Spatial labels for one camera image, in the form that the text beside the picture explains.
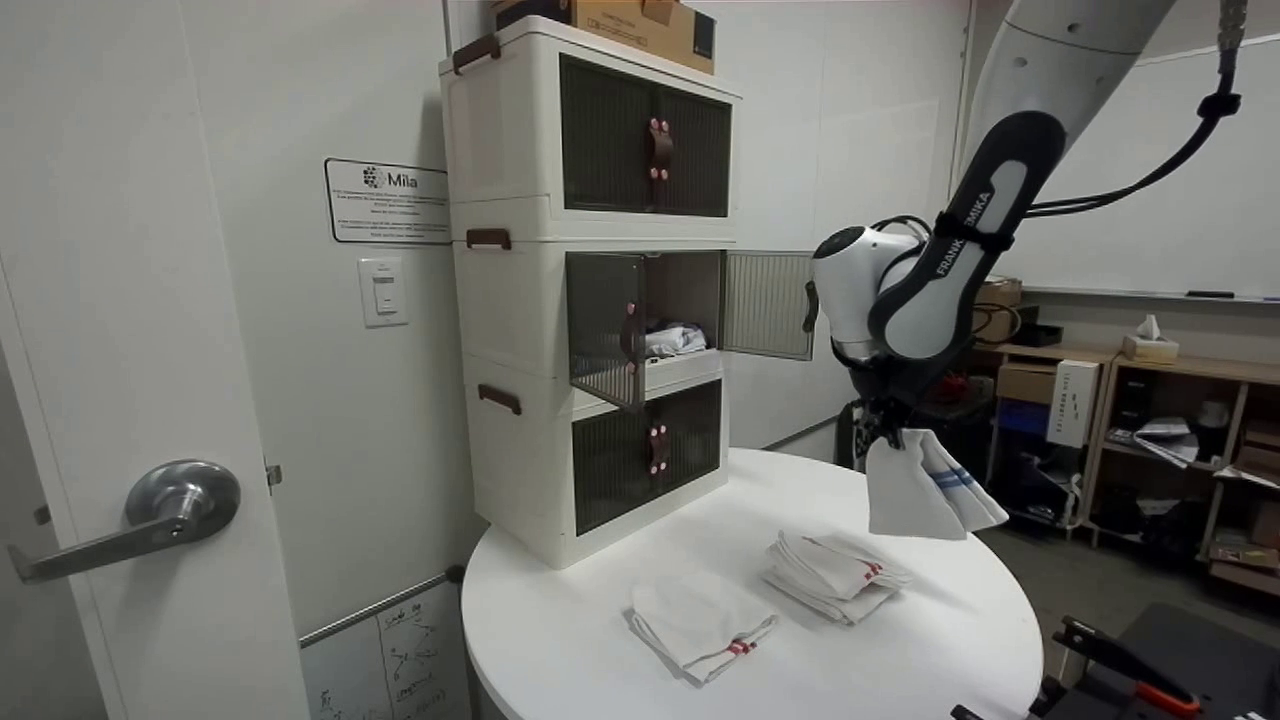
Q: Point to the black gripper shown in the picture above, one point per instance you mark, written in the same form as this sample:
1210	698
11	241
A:
896	403

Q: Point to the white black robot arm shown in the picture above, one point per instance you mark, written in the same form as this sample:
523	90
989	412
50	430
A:
963	255

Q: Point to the translucent grey cabinet door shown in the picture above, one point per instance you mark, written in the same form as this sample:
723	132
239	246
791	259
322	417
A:
771	306

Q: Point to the small rolled white towel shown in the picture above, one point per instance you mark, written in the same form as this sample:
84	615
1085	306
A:
676	342

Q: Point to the flat folded white towel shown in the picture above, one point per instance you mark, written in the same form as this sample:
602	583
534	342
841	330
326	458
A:
699	623

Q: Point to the white stacked storage cabinet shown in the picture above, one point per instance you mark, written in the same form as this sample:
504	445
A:
515	295

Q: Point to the black framed picture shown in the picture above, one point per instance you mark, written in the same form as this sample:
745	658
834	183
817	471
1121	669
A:
846	433

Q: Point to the black storage crate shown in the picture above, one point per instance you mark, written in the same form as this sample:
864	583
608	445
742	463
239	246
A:
966	443

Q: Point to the tan cardboard box with lid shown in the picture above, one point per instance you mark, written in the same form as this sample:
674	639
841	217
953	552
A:
1001	316

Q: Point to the white upright carton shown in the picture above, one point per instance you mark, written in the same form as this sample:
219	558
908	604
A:
1075	403

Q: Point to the stacked folded white towels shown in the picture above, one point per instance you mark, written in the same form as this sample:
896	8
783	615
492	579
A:
824	583

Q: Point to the tissue box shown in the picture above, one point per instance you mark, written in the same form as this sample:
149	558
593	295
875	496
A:
1151	346

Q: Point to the wooden shelf unit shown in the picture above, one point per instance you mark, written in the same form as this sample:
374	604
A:
1173	374

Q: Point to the black whiteboard eraser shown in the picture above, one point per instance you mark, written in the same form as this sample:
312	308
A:
1210	295

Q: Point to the brown cardboard box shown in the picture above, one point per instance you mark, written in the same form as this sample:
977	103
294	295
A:
627	26

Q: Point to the white room door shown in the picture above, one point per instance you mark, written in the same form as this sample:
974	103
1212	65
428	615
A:
134	306

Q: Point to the large wall whiteboard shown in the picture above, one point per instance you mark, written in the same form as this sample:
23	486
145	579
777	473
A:
1173	241

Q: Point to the white light switch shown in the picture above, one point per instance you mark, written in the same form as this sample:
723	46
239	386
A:
387	290

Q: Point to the white wall sign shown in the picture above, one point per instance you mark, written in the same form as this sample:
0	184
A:
387	201

